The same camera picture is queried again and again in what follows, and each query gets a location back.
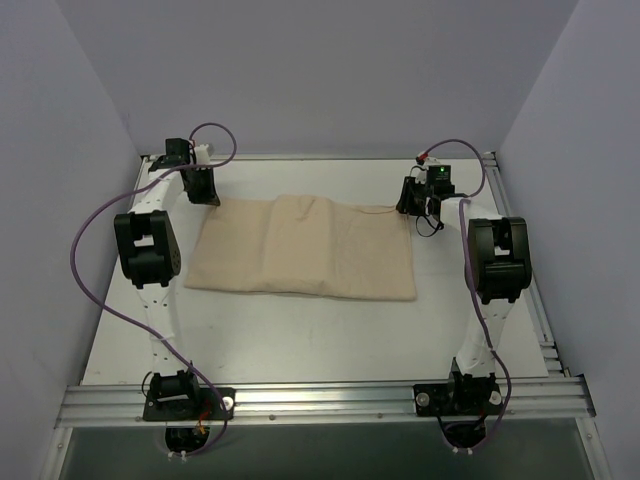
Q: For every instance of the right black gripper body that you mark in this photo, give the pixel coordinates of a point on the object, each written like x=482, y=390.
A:
x=409, y=196

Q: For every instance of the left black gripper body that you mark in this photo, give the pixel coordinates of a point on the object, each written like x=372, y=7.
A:
x=201, y=185

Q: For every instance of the beige cloth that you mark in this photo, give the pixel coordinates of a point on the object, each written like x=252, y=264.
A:
x=304, y=244

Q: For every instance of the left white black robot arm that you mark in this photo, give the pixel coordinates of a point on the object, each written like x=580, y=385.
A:
x=150, y=258

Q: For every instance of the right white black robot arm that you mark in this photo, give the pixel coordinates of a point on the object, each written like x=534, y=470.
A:
x=497, y=265

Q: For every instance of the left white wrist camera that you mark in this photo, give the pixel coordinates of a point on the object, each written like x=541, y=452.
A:
x=203, y=153

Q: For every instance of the back aluminium rail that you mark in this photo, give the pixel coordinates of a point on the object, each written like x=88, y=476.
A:
x=310, y=156

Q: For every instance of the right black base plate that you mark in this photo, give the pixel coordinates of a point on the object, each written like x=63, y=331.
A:
x=472, y=398

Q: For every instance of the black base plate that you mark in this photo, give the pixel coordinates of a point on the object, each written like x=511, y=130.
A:
x=472, y=398
x=177, y=405

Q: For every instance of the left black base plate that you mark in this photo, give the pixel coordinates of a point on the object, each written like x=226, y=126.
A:
x=177, y=405

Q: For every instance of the front aluminium rail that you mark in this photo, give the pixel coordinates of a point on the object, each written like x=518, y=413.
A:
x=316, y=403

